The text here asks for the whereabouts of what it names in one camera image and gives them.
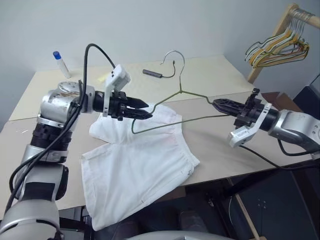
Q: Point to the dark rounded shape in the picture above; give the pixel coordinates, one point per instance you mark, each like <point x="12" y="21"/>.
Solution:
<point x="191" y="222"/>

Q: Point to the wooden stick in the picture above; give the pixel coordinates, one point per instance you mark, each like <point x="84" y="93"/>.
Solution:
<point x="246" y="210"/>

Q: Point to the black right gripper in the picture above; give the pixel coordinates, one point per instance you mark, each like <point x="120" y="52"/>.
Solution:
<point x="250" y="112"/>

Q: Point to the white tube with blue cap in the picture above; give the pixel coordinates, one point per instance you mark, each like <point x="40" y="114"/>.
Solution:
<point x="62" y="65"/>

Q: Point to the bundle of coloured hangers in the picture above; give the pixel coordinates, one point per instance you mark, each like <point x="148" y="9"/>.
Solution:
<point x="296" y="27"/>

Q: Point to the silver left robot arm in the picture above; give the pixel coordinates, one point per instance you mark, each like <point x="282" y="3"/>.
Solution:
<point x="50" y="105"/>

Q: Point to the wooden clothes rack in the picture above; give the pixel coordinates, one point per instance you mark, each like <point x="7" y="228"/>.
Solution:
<point x="280" y="32"/>

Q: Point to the silver robot torso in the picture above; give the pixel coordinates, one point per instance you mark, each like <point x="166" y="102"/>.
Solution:
<point x="175" y="236"/>

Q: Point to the black box under table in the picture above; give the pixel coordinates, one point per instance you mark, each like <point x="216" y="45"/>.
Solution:
<point x="275" y="200"/>

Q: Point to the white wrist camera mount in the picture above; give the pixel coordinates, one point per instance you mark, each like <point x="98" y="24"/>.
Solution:
<point x="243" y="136"/>
<point x="118" y="76"/>

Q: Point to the white shorts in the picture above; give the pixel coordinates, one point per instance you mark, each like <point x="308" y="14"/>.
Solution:
<point x="140" y="162"/>

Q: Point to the brown cardboard piece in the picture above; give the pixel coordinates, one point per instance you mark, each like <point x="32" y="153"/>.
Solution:
<point x="282" y="101"/>

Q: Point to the dark cabinet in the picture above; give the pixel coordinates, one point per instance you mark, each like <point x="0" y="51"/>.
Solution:
<point x="308" y="97"/>

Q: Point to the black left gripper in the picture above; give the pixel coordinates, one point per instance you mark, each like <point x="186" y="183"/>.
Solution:
<point x="117" y="105"/>

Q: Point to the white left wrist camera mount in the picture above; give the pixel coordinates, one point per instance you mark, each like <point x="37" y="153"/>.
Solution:
<point x="118" y="76"/>

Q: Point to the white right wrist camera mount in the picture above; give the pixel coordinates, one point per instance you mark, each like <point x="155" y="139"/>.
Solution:
<point x="243" y="136"/>

